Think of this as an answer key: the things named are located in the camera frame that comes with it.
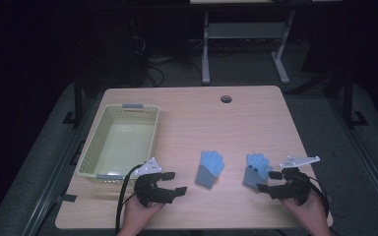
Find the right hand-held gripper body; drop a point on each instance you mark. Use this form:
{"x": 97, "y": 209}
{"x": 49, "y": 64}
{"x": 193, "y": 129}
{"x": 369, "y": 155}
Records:
{"x": 293, "y": 190}

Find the black clip on table edge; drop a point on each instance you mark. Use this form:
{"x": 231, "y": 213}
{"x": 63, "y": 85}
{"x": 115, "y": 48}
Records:
{"x": 69, "y": 198}

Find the blue and grey glove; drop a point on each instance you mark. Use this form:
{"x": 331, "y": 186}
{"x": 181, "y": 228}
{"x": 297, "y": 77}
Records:
{"x": 254, "y": 170}
{"x": 210, "y": 168}

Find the black metal stand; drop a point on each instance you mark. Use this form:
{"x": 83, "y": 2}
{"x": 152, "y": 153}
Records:
{"x": 348, "y": 98}
{"x": 78, "y": 98}

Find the person's left hand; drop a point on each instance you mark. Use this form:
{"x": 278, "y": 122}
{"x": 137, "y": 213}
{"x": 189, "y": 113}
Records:
{"x": 138, "y": 214}

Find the pale yellow plastic basket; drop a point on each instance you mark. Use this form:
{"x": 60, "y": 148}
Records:
{"x": 124, "y": 144}

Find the grey metal table frame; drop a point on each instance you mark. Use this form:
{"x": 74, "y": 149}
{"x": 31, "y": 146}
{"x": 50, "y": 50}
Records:
{"x": 242, "y": 31}

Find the person's right hand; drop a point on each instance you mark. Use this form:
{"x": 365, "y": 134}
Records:
{"x": 310, "y": 213}

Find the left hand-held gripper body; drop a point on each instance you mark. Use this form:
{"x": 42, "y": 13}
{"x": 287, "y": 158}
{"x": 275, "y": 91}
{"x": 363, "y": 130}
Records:
{"x": 149, "y": 191}

